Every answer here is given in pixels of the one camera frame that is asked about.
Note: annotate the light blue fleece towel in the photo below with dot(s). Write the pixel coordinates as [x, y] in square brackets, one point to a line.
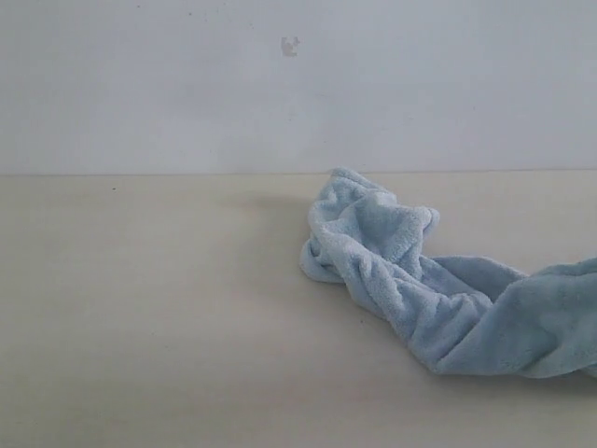
[457, 315]

